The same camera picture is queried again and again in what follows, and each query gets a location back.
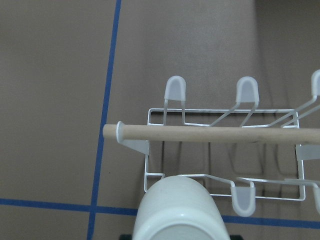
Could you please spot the white wire cup rack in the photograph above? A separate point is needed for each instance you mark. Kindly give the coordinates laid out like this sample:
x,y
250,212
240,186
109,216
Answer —
x,y
307,141

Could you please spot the white plastic cup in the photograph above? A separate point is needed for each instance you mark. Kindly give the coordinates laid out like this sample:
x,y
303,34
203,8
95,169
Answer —
x,y
178,208

